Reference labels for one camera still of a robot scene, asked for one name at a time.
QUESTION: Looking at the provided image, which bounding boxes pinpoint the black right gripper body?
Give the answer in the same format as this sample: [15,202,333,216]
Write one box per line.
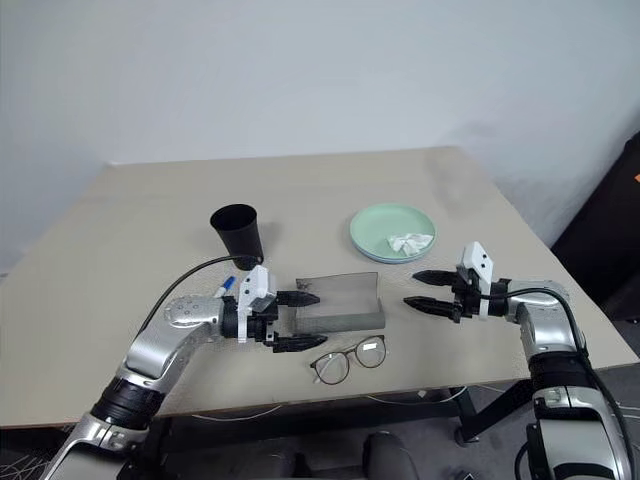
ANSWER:
[450,266,489,324]

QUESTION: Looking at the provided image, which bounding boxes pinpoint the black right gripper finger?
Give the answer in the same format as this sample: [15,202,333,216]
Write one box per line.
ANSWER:
[402,296,458,322]
[413,270,459,288]

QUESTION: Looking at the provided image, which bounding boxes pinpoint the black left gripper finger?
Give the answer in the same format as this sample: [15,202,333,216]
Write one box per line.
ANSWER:
[271,334,329,355]
[277,290,321,309]

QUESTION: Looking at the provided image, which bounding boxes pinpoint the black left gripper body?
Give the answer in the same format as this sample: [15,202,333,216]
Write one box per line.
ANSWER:
[246,292,282,349]

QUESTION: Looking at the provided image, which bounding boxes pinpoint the grey open glasses case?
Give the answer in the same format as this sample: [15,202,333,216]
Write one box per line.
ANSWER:
[294,270,387,337]

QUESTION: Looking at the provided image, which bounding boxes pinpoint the thin brown framed glasses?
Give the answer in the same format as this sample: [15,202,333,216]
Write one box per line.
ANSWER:
[309,334,390,387]

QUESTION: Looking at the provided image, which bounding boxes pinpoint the black plastic cup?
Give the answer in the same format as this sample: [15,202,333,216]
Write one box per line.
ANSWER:
[208,202,265,273]

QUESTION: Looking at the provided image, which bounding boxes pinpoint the crumpled white tissue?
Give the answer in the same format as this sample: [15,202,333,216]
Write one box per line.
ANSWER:
[384,232,434,257]

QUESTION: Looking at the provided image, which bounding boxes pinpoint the light blue plate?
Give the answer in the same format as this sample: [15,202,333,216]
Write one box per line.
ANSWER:
[351,239,436,266]

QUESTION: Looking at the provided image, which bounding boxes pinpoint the mint green plate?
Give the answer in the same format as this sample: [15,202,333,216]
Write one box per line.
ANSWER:
[348,201,438,262]

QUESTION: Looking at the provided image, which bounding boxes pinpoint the dark rounded shape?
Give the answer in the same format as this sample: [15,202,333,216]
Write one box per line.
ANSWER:
[361,431,422,480]

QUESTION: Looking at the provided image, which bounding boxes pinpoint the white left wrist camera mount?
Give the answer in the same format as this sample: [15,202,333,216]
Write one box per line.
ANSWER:
[236,265,277,344]

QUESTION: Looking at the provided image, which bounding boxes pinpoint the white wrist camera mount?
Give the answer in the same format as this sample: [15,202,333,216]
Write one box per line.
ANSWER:
[459,241,497,319]
[236,265,277,344]

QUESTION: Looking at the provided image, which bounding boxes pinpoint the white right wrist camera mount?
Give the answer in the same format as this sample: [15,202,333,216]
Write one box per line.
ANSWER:
[459,241,497,319]

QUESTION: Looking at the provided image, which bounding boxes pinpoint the black table frame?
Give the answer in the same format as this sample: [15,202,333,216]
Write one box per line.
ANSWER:
[149,378,537,454]

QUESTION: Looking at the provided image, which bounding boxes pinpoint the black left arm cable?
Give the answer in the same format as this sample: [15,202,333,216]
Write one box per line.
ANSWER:
[136,254,262,335]

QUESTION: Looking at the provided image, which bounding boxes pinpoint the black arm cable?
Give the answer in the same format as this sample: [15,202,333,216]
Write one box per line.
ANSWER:
[136,254,262,335]
[491,286,635,469]

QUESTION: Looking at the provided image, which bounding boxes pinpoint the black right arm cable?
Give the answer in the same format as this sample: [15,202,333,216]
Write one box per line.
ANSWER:
[491,286,635,469]

